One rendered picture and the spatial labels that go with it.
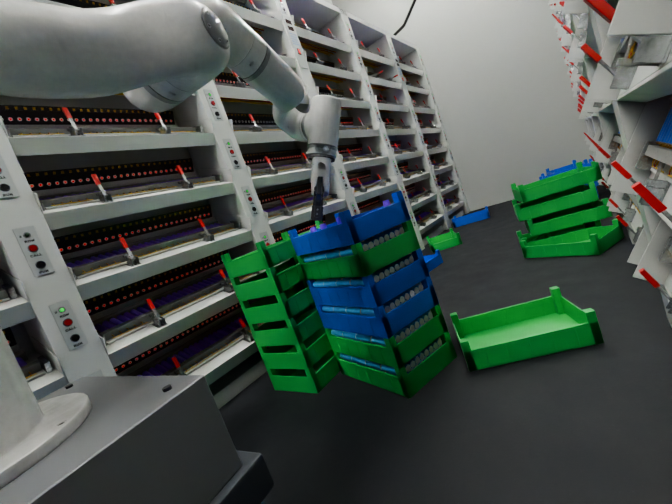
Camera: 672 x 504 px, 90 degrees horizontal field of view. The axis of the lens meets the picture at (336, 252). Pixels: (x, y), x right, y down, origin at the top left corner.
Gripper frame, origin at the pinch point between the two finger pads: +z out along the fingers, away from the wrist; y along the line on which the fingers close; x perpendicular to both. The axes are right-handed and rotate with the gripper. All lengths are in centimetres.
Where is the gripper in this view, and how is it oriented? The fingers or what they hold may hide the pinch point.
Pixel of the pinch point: (316, 213)
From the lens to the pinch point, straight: 96.5
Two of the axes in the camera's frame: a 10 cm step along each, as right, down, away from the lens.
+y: -0.8, -0.9, 9.9
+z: -0.9, 9.9, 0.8
